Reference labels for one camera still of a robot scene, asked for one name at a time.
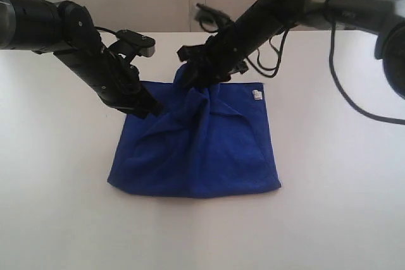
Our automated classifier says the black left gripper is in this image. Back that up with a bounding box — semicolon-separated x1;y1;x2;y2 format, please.
56;47;163;118

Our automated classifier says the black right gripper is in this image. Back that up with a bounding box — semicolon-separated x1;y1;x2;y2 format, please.
177;10;278;88

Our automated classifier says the blue towel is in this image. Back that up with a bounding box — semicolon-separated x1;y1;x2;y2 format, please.
108;66;281;199

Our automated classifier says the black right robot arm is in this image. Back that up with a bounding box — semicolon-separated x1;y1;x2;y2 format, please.
178;0;404;95

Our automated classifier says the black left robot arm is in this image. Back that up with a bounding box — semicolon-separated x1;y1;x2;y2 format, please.
1;0;162;118

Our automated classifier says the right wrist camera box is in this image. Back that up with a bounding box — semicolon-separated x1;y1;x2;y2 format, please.
194;3;233;34

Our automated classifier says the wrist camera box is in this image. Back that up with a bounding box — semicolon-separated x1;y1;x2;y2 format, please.
194;3;233;34
109;30;156;61

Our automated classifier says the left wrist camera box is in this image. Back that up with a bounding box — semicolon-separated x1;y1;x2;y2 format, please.
109;30;156;61

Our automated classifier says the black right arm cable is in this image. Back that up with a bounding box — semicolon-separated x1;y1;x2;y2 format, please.
246;0;405;125

